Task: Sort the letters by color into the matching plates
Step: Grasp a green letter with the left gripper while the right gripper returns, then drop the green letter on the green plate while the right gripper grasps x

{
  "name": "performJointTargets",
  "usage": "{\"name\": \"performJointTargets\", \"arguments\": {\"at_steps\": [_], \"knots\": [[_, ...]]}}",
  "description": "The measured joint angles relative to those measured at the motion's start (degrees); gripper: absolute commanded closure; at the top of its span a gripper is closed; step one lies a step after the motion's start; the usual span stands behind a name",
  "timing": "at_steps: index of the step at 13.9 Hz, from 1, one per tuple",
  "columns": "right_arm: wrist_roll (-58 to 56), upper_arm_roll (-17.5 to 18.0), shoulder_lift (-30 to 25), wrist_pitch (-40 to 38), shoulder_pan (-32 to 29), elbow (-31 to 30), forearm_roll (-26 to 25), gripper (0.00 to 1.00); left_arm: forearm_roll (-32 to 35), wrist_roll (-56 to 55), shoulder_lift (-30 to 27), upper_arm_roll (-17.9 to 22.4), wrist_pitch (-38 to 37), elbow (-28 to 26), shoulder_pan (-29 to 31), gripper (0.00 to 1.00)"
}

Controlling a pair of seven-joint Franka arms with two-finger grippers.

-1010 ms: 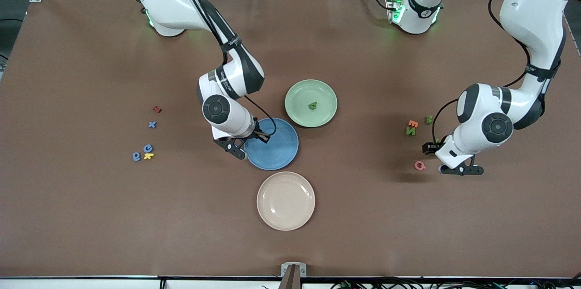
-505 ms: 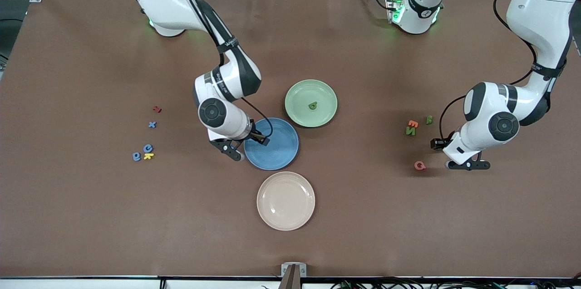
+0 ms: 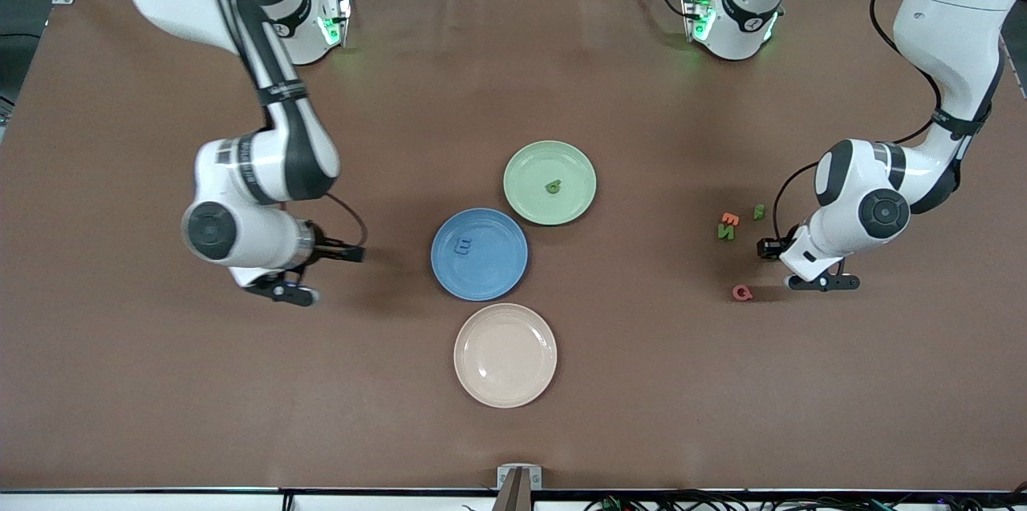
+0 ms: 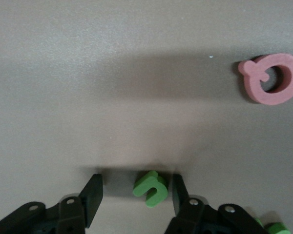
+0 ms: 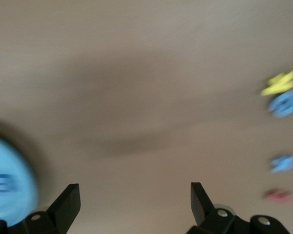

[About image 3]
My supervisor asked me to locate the green round plate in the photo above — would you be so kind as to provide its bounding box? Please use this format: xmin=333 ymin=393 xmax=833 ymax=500
xmin=503 ymin=140 xmax=598 ymax=227

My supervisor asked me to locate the grey camera bracket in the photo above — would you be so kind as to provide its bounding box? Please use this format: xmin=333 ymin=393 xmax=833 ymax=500
xmin=496 ymin=464 xmax=543 ymax=511

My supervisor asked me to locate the white table edge rail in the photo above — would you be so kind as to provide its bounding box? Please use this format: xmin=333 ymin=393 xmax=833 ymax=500
xmin=0 ymin=489 xmax=1027 ymax=511

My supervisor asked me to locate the table cover sheet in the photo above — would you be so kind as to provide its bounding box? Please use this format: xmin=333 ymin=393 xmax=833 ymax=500
xmin=0 ymin=0 xmax=1027 ymax=492

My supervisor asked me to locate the blue round plate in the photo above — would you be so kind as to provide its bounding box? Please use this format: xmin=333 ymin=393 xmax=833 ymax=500
xmin=431 ymin=208 xmax=530 ymax=302

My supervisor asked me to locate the black cable bundle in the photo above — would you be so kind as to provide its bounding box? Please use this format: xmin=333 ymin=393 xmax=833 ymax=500
xmin=582 ymin=489 xmax=1027 ymax=511

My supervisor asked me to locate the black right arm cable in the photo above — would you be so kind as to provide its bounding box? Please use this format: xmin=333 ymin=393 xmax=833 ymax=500
xmin=197 ymin=0 xmax=370 ymax=249

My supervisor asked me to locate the beige round plate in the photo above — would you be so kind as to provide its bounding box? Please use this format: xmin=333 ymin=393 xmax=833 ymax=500
xmin=453 ymin=302 xmax=558 ymax=409

